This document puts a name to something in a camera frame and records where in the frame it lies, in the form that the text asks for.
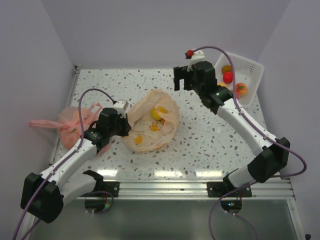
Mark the red fruit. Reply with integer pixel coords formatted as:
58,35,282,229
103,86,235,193
222,71,234,84

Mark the brown kiwi fruit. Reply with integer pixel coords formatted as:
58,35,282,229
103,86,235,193
221,65,233,74

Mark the peach fruit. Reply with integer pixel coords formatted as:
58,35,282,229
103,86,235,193
235,82,248,98

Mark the orange plastic bag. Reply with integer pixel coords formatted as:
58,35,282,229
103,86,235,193
122,89,180,152

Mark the small brown fruit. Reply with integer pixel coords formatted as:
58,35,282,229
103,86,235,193
217,82,227,87

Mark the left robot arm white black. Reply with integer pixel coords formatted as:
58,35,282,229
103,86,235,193
20,100,131,223

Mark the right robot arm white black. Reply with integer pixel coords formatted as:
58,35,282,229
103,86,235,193
173,61,290,197

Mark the pink plastic bag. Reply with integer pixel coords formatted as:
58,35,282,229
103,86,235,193
29,103,103,150

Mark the yellow fruit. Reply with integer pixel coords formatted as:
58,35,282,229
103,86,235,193
150,107,168,121

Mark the white plastic basket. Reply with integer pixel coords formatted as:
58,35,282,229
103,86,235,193
214,52,265,108

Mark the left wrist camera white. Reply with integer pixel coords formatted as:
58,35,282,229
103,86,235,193
112,99,129,115

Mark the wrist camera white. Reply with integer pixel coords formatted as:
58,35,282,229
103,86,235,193
112,99,129,115
185,49,206,72

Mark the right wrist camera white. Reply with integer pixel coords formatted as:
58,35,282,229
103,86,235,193
185,49,206,72

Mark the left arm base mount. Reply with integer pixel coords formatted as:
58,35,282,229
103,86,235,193
82,170,120,215

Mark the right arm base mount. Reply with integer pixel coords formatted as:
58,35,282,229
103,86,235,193
206,173,253,214

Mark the aluminium rail front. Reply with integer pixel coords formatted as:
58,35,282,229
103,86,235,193
72,178,293,201

